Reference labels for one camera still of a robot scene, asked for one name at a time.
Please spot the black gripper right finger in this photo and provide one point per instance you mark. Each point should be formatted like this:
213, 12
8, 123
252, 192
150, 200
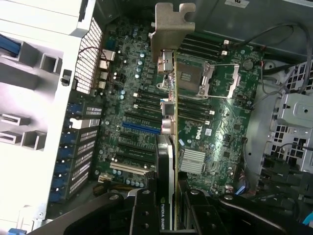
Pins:
198, 215

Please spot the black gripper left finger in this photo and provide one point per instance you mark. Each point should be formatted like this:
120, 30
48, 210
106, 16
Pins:
144, 215

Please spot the white expansion slot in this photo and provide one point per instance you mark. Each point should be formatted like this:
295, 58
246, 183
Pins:
132, 167

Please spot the white power connector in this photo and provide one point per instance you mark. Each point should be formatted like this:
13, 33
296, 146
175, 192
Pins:
104, 178

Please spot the silver chipset heatsink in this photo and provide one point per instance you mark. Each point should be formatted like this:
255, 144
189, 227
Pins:
193, 159

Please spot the long black expansion slot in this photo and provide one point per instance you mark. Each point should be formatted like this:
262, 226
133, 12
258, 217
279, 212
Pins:
141, 117
137, 146
134, 156

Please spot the short black expansion slot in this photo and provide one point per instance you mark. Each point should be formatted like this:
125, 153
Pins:
128, 135

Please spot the green Dell motherboard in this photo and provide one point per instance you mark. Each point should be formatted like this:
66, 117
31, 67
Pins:
220, 137

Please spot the blue expansion slot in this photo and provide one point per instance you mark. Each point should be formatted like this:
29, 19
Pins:
139, 127

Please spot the blue card retention clip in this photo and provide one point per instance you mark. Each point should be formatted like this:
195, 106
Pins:
60, 182
56, 195
68, 139
66, 151
63, 166
73, 109

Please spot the open black PC case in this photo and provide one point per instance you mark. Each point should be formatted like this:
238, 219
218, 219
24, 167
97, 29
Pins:
255, 139

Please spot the black plastic shroud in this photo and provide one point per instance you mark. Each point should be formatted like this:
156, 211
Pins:
288, 178

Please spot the black RAM slot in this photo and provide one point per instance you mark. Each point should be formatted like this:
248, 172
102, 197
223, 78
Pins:
207, 43
207, 52
149, 91
207, 39
207, 48
149, 97
149, 102

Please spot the blue case latch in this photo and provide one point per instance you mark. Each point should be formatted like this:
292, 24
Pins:
17, 232

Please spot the silver rear port block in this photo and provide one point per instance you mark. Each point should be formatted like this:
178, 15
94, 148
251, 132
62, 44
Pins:
104, 65
108, 55
102, 75
101, 85

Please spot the CPU socket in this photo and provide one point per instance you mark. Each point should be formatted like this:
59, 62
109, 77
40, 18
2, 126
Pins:
188, 76

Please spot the silver disk bay cage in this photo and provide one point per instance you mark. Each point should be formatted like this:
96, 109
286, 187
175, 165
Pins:
293, 110

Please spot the silver coin cell battery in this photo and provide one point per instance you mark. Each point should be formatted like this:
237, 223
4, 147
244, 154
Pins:
248, 63

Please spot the grey parts rack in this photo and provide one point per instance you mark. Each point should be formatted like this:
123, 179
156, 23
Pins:
31, 98

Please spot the blue disk carrier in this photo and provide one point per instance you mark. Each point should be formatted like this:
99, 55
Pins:
9, 46

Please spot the small black case switch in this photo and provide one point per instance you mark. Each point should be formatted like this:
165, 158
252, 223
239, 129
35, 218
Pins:
66, 78

